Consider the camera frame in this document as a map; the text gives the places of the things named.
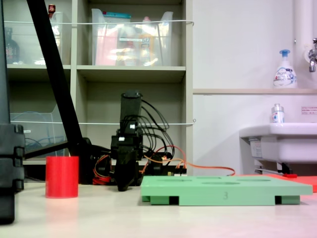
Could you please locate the teal flat package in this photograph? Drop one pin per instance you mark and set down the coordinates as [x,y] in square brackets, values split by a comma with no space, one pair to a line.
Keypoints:
[117,15]

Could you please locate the white wash basin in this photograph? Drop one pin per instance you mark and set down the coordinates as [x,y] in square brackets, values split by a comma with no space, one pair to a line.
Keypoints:
[287,141]

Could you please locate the pink capped spray bottle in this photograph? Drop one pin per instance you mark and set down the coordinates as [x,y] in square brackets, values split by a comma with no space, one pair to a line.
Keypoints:
[146,42]

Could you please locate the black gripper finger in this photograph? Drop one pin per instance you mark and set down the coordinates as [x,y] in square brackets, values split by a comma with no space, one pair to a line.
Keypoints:
[125,176]

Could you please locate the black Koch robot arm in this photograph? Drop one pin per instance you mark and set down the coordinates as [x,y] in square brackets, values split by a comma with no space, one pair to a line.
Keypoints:
[131,106]

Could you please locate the white basin sticker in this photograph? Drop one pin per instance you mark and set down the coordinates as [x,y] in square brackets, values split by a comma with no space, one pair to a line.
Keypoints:
[256,148]

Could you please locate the dark glass bottle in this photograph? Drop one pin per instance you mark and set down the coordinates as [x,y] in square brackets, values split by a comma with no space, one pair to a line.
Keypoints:
[12,49]

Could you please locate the beige shelf unit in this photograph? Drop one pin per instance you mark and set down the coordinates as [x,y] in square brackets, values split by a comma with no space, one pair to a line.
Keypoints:
[131,70]

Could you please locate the large clear storage bin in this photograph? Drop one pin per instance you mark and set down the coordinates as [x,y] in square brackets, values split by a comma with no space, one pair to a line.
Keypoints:
[131,44]

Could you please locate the small circuit board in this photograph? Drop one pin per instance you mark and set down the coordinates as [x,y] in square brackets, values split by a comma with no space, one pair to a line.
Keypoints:
[180,171]

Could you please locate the black camera tripod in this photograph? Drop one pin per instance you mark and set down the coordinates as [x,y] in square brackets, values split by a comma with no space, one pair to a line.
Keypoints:
[53,74]

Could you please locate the red capped bottle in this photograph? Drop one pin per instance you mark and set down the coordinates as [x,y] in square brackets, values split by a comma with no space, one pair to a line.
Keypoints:
[51,10]

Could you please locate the metal water tap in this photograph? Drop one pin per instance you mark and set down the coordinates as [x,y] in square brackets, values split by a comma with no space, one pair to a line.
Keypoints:
[312,57]

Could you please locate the white foam soap bottle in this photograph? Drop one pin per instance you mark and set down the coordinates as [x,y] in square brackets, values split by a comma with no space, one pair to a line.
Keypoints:
[284,74]

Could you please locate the dark sink mounting bracket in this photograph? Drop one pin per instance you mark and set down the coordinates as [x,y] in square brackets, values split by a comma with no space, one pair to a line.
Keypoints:
[283,168]

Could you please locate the green shape sorting board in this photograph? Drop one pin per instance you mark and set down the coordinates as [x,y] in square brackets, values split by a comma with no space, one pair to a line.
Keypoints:
[223,189]

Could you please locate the small clear sanitizer bottle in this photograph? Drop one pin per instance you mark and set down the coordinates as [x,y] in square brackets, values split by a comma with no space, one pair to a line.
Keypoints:
[277,115]

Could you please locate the notched black stack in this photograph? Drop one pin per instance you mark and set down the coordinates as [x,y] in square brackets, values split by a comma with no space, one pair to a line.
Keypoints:
[10,161]

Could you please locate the red cylinder block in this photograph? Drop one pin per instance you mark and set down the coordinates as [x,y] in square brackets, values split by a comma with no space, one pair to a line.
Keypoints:
[62,177]

